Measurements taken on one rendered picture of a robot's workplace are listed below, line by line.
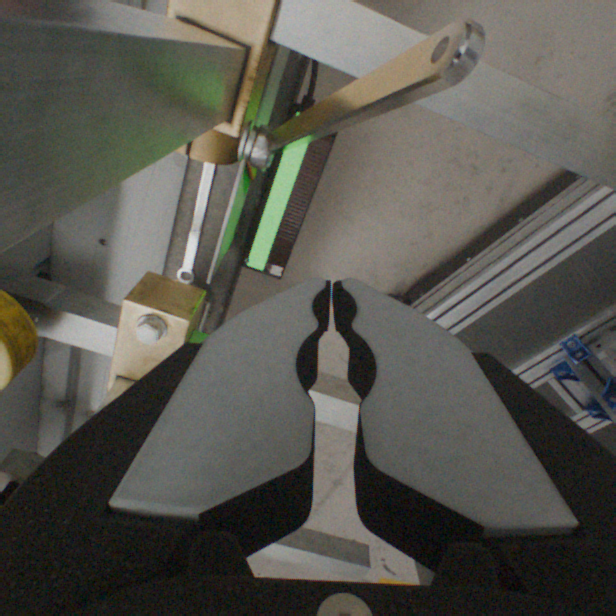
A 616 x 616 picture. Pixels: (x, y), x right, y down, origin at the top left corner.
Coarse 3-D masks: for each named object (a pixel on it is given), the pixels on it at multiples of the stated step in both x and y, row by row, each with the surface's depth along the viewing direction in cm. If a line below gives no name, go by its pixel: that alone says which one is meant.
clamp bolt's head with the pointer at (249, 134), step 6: (246, 126) 25; (252, 126) 26; (246, 132) 25; (252, 132) 25; (246, 138) 25; (252, 138) 25; (240, 144) 25; (246, 144) 25; (240, 150) 25; (246, 150) 25; (240, 156) 26; (246, 156) 26; (270, 156) 25; (270, 162) 26; (252, 168) 33; (252, 174) 35
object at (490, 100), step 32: (288, 0) 21; (320, 0) 21; (288, 32) 22; (320, 32) 22; (352, 32) 22; (384, 32) 22; (416, 32) 22; (352, 64) 22; (480, 64) 22; (448, 96) 23; (480, 96) 23; (512, 96) 23; (544, 96) 23; (480, 128) 24; (512, 128) 24; (544, 128) 24; (576, 128) 23; (608, 128) 23; (576, 160) 24; (608, 160) 24
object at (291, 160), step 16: (304, 144) 40; (288, 160) 40; (288, 176) 41; (272, 192) 42; (288, 192) 42; (272, 208) 43; (272, 224) 43; (256, 240) 44; (272, 240) 44; (256, 256) 45
